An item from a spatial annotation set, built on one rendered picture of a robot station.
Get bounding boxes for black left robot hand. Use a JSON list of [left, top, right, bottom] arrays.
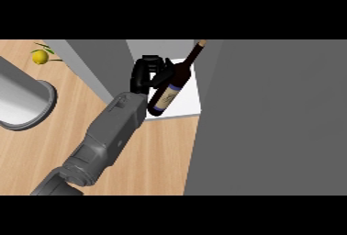
[[128, 54, 176, 95]]

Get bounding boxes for dark wine bottle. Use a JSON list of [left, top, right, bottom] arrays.
[[146, 39, 208, 118]]

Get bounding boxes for grey cabinet body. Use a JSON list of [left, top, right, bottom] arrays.
[[41, 39, 204, 122]]

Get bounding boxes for yellow lemon with leaves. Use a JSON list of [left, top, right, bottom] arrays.
[[29, 42, 65, 65]]

